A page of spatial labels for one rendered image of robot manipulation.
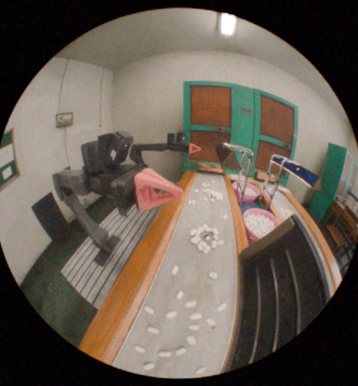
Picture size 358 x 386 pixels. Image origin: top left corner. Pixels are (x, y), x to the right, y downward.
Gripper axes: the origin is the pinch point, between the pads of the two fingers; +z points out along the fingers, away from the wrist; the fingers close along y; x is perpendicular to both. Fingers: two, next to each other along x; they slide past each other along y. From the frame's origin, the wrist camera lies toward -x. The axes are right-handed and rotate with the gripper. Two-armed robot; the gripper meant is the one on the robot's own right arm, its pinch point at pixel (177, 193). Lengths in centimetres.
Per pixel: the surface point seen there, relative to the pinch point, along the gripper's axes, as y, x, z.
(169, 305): -14.2, 32.6, 1.3
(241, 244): 13.7, 29.5, 25.7
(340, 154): 112, -63, 276
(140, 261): -1.8, 30.5, -13.4
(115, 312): -24.0, 30.5, -13.2
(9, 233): -83, 42, -196
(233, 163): 26.4, -0.5, 15.2
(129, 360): -41, 33, -4
